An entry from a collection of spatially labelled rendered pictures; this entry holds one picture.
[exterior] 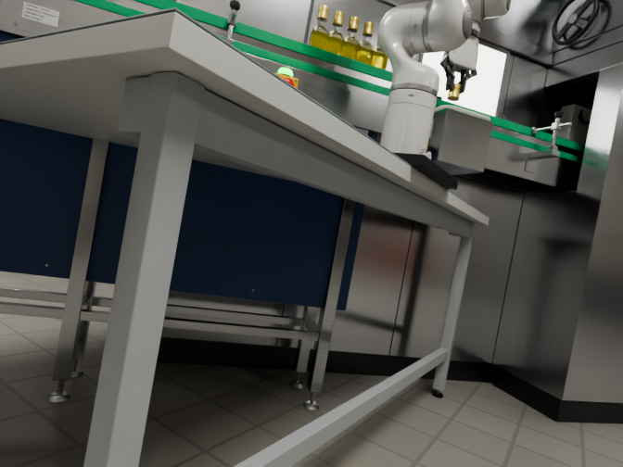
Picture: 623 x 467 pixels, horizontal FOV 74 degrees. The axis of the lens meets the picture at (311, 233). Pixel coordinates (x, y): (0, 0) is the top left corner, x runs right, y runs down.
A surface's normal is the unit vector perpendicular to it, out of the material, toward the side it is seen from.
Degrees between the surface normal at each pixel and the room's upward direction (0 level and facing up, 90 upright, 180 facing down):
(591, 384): 90
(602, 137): 90
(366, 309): 90
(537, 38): 90
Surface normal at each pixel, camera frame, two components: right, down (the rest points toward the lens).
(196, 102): 0.83, 0.16
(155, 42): -0.53, -0.08
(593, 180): -0.93, -0.16
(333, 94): 0.31, 0.07
